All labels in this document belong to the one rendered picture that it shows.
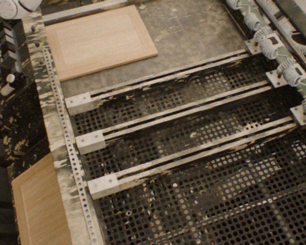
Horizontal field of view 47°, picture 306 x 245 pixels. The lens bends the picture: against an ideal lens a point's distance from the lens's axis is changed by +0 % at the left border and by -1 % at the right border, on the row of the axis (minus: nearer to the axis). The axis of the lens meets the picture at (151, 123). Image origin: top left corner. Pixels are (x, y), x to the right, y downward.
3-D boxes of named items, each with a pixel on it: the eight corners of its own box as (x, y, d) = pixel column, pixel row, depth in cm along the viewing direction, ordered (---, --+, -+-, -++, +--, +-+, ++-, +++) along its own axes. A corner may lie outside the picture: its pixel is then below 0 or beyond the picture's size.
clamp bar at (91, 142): (76, 141, 171) (66, 113, 151) (291, 76, 191) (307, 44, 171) (81, 158, 166) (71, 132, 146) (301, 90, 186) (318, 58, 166)
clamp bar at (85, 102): (66, 104, 183) (55, 73, 163) (269, 46, 203) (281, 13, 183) (70, 119, 178) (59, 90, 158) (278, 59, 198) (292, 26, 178)
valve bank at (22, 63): (-25, 33, 208) (2, 7, 200) (-3, 44, 219) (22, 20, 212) (-17, 96, 182) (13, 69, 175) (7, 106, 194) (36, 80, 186)
